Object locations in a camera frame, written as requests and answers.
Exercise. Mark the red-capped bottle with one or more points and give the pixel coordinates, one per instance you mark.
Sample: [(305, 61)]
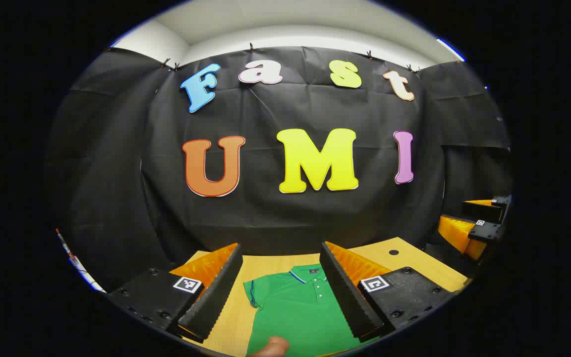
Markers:
[(67, 248)]

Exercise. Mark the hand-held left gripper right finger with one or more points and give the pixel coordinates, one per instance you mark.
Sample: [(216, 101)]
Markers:
[(345, 292)]

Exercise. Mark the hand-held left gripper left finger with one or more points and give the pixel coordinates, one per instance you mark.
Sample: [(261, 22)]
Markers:
[(216, 292)]

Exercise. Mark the black backdrop cloth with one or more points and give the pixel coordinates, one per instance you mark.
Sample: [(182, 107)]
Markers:
[(265, 213)]

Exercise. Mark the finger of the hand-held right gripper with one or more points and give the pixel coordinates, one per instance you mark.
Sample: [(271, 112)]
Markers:
[(486, 232), (484, 210)]

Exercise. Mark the green T-shirt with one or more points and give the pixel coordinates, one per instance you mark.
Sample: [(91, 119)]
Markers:
[(295, 312)]

